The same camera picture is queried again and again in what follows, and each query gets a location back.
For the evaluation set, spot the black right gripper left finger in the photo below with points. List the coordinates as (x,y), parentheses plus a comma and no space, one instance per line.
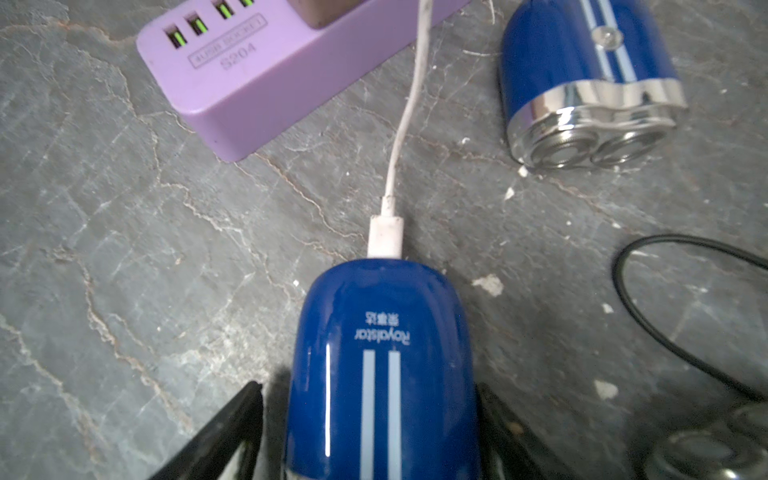
(227,447)

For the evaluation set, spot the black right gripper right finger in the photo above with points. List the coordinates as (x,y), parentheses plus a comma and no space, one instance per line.
(508,448)

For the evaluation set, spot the blue shaver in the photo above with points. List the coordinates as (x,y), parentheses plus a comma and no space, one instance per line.
(382,380)
(586,83)

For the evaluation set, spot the purple power strip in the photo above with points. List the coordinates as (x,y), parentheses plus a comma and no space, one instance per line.
(240,73)

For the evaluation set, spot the black silver shaver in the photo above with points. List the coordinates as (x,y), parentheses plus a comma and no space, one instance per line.
(732,447)

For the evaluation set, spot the blue shaver on table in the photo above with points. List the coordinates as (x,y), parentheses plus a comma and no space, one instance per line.
(586,83)

